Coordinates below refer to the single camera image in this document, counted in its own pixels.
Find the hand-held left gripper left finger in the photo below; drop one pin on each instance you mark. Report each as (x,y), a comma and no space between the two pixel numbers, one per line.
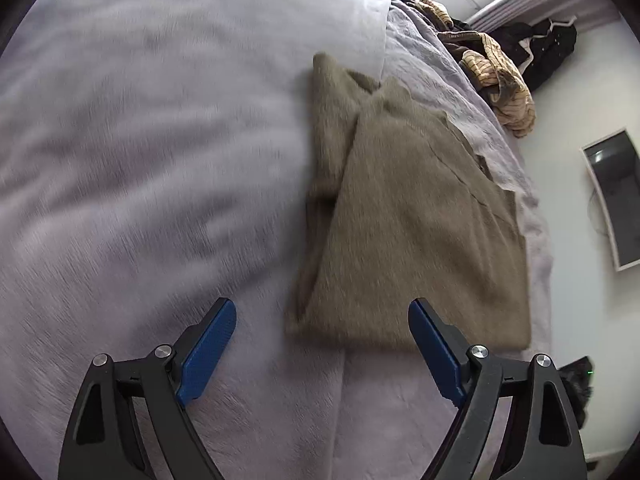
(207,355)

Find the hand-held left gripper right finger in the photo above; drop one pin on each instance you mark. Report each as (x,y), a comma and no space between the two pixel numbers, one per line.
(435,355)

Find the olive brown knit sweater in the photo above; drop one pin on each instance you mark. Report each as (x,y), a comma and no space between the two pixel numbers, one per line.
(420,210)

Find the dark object with green light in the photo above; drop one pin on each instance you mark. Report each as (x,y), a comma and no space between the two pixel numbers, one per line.
(577,385)

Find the white duvet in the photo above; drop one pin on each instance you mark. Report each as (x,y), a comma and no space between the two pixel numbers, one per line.
(150,160)

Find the beige puffer jacket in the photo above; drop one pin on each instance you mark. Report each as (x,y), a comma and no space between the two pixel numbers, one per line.
(500,75)

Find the hanging black coats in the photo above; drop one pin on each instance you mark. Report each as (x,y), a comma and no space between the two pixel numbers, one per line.
(542,50)

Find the wall-mounted television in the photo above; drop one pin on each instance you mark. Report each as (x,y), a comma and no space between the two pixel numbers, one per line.
(615,195)

